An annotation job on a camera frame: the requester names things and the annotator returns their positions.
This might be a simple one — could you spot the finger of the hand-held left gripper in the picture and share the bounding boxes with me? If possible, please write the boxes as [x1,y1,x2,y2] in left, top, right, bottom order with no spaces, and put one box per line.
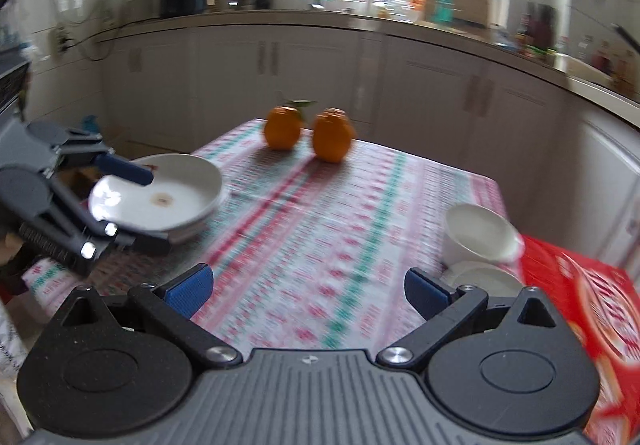
[45,174,172,256]
[50,127,155,186]

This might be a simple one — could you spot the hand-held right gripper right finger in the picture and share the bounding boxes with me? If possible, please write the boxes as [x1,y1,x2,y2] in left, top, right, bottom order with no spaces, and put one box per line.
[376,267,560,368]

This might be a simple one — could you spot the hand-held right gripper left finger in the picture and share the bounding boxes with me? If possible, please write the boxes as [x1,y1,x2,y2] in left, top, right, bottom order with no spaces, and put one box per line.
[57,263,242,368]

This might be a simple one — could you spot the white floral plate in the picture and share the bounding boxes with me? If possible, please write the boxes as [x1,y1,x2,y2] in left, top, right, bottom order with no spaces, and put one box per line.
[167,189,230,237]
[88,153,224,232]

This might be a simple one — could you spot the white pink-flower bowl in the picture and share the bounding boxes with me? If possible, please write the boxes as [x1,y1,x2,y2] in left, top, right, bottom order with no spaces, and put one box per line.
[443,203,524,269]
[439,260,524,300]

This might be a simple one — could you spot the patterned tablecloth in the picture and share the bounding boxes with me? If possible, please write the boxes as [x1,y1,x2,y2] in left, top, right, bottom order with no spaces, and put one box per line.
[20,117,524,362]

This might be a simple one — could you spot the orange with leaf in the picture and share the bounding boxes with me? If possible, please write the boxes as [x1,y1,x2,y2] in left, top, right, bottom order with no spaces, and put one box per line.
[263,99,319,151]

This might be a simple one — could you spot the red gift box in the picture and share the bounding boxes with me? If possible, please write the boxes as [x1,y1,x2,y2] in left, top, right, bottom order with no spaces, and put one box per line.
[519,234,640,445]

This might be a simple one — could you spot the white kitchen cabinets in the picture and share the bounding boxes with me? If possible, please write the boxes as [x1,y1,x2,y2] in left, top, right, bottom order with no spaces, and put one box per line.
[97,22,640,278]

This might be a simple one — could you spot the beige kitchen countertop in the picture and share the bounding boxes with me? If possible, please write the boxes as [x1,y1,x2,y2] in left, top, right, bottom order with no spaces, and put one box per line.
[96,7,640,132]

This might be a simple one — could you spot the dark sauce bottle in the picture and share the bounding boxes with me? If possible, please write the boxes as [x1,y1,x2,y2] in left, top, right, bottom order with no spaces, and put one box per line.
[518,14,534,53]

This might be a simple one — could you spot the teal jar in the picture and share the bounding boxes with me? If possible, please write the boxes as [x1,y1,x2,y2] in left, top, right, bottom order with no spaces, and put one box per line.
[433,0,457,24]

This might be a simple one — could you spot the dark red knife block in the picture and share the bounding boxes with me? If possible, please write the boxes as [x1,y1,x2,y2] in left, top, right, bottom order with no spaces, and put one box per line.
[532,4,559,52]

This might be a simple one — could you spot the brown cardboard sheet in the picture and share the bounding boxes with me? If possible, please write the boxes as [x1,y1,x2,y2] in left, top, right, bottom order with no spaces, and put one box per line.
[424,0,494,27]

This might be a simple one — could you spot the black power cable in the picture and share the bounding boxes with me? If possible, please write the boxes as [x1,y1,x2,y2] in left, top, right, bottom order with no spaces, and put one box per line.
[74,0,132,62]

